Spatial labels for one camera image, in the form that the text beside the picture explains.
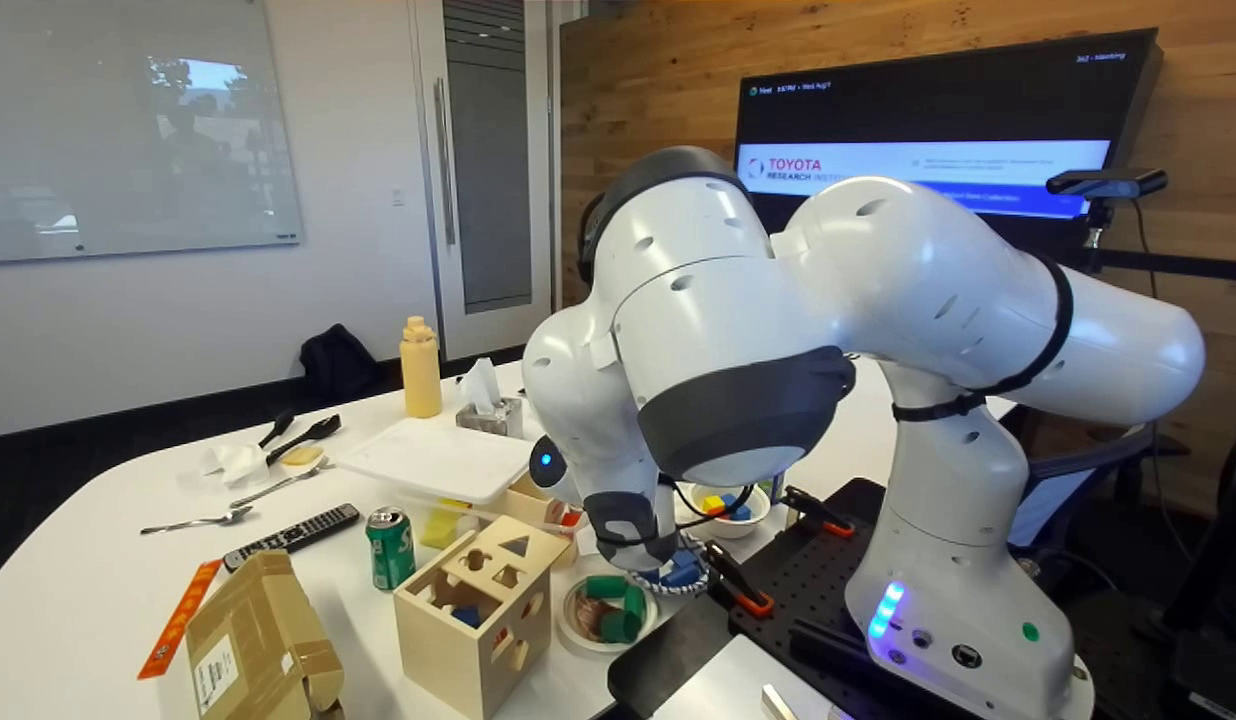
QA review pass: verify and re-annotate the green soda can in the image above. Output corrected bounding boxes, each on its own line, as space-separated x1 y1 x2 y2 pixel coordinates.
358 503 421 596

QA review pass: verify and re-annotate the grey tissue box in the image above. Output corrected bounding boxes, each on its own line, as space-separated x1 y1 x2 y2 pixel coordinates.
452 357 527 445

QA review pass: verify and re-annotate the small black plastic utensil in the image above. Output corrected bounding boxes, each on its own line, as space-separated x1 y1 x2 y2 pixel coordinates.
252 409 305 451

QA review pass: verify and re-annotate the green bowl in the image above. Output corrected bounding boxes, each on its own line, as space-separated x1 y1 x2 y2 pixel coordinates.
556 573 661 659

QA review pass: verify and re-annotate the black chair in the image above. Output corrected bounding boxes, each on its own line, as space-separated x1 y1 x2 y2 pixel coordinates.
1157 412 1236 720

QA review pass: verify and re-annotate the large black plastic spoon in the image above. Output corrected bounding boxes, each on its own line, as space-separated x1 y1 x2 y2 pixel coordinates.
264 412 344 473

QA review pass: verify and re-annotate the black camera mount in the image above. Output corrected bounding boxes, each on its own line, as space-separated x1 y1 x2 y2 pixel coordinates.
1042 163 1172 204

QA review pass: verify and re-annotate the blue chair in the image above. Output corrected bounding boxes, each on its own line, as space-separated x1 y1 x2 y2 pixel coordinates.
1009 419 1161 557

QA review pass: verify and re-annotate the white paper sheet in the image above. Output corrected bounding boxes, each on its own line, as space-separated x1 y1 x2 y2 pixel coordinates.
646 630 858 720

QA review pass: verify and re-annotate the orange ruler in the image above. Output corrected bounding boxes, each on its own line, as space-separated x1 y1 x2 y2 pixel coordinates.
137 557 228 684

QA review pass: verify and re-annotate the green toy piece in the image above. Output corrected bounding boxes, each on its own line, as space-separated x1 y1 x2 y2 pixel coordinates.
575 573 653 647

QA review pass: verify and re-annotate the blue white patterned bowl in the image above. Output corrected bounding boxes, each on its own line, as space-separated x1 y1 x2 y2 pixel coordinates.
633 545 711 601

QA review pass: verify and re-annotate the large wall monitor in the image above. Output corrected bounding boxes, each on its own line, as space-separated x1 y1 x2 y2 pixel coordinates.
727 28 1162 268

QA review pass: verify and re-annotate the crumpled white napkin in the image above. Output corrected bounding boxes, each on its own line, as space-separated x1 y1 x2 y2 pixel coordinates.
189 430 270 490

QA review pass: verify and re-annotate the metal fork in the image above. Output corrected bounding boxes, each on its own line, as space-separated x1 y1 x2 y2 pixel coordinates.
137 503 255 540

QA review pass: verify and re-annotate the white plastic bowl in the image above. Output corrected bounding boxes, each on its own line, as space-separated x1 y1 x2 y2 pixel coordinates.
678 478 777 540

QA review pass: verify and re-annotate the black orange clamp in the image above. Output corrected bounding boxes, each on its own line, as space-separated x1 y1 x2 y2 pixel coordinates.
777 484 864 545
700 536 781 622

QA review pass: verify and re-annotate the brown toy piece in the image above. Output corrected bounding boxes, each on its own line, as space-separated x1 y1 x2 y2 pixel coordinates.
572 596 612 645

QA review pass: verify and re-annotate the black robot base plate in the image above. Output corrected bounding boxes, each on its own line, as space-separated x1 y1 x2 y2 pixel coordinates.
605 475 1101 720

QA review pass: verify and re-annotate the small open wooden box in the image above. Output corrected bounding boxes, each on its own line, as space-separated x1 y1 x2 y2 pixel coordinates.
490 475 568 536

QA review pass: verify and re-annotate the brown cardboard box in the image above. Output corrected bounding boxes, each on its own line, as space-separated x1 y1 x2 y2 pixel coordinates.
183 548 346 720

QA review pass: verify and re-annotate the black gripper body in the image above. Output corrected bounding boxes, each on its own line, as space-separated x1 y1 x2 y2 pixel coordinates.
640 523 687 573

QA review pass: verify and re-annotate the wooden spoon metal handle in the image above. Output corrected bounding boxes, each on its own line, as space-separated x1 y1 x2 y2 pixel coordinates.
228 445 331 517

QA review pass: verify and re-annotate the clear plastic container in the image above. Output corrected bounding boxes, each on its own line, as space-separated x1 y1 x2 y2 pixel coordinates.
546 490 591 540

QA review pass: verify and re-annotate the white door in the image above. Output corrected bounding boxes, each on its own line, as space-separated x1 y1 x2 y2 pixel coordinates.
421 0 560 362

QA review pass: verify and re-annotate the yellow squeeze bottle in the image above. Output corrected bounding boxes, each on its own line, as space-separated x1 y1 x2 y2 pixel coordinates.
395 312 447 419

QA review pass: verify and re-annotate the yellow green toy fruit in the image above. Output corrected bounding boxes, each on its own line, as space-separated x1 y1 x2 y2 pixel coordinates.
414 500 473 557

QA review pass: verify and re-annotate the wooden shape sorter box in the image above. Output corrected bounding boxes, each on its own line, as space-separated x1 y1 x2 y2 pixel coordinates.
392 512 572 720

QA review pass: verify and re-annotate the wall whiteboard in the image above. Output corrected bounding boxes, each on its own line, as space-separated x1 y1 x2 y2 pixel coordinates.
0 0 308 271

